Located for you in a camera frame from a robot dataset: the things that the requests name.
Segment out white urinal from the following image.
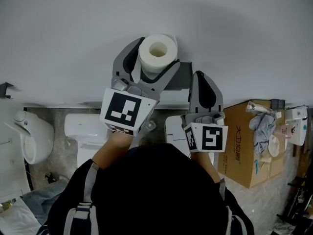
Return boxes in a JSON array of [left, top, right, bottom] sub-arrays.
[[3, 110, 55, 165]]

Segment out small black metal rack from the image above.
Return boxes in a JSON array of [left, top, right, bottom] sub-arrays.
[[270, 98, 286, 110]]

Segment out white wall appliance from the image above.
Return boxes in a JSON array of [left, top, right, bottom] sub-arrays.
[[285, 106, 309, 147]]

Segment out grey shoulder strap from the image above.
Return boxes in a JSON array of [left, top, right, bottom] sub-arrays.
[[63, 163, 100, 235], [219, 177, 246, 235]]

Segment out grey crumpled cloth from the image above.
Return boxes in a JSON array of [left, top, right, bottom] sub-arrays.
[[249, 111, 277, 156]]

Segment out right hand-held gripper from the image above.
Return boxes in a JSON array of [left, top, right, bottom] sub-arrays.
[[180, 70, 228, 154]]

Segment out white toilet paper roll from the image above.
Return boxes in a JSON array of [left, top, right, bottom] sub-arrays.
[[138, 34, 179, 80]]

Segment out black wall paper holder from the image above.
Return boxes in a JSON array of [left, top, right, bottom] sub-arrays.
[[162, 61, 193, 92]]

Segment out white tankless toilet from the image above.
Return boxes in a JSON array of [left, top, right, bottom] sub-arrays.
[[164, 115, 218, 166]]

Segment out black wall bracket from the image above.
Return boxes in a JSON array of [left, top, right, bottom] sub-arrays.
[[0, 82, 14, 99]]

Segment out white sealant tube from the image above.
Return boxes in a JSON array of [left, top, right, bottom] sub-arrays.
[[246, 101, 273, 114]]

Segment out white toilet with tank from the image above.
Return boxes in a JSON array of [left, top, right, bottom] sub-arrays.
[[65, 113, 109, 168]]

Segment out brown cardboard box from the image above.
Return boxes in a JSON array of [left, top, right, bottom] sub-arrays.
[[217, 99, 287, 190]]

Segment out person's left forearm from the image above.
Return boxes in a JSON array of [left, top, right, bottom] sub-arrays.
[[91, 131, 134, 170]]

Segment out beige cloth piece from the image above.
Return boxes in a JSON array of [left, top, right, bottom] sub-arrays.
[[268, 135, 280, 157]]

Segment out black equipment pile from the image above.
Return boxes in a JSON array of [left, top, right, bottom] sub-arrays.
[[276, 175, 313, 232]]

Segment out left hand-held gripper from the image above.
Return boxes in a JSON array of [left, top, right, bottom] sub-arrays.
[[99, 37, 181, 136]]

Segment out person's black top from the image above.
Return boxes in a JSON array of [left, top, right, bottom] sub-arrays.
[[47, 142, 255, 235]]

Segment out pink packet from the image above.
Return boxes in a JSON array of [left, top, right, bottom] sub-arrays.
[[273, 125, 293, 139]]

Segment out person's right forearm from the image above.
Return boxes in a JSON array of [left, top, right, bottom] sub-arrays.
[[190, 152, 222, 184]]

